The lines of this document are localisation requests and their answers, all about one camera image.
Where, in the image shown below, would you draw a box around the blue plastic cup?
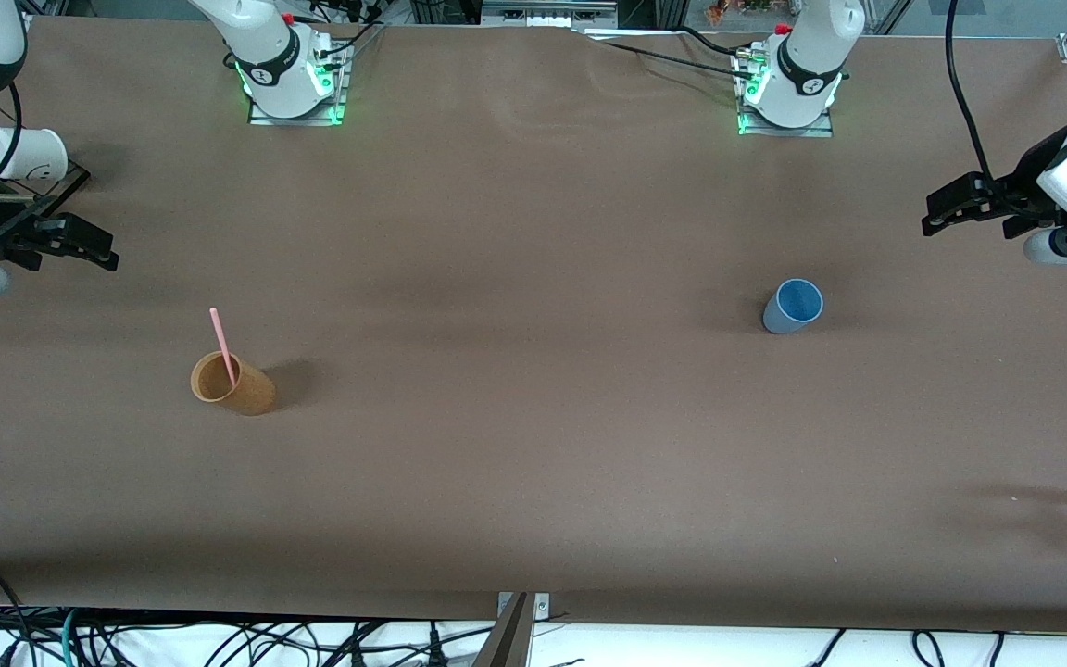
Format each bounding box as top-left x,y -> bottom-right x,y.
762,278 -> 824,335

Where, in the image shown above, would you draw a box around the white smiley paper cup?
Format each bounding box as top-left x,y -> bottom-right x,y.
0,127 -> 69,182

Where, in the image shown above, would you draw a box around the pink straw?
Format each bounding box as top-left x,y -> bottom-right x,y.
208,307 -> 239,386

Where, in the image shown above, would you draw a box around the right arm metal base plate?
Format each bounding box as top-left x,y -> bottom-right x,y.
247,42 -> 350,127

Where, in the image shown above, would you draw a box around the black wire rack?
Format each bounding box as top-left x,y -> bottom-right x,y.
0,93 -> 93,270

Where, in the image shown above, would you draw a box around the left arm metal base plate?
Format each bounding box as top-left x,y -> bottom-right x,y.
734,46 -> 836,139

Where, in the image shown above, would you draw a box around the black base connector cables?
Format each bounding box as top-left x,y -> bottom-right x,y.
296,4 -> 387,62

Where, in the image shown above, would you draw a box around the black cable on table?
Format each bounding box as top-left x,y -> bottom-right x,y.
580,28 -> 759,81

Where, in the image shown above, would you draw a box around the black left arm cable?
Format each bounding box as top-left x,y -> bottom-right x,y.
945,0 -> 998,182

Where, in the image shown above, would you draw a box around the grey metal device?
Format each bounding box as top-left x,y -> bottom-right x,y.
481,0 -> 619,29

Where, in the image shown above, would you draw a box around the brown paper cup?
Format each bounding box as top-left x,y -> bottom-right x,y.
190,350 -> 277,417

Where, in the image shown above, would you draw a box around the metal table edge bracket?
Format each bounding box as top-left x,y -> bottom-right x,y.
496,591 -> 551,620

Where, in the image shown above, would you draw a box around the dark angled bar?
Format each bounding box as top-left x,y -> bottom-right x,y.
471,593 -> 534,667

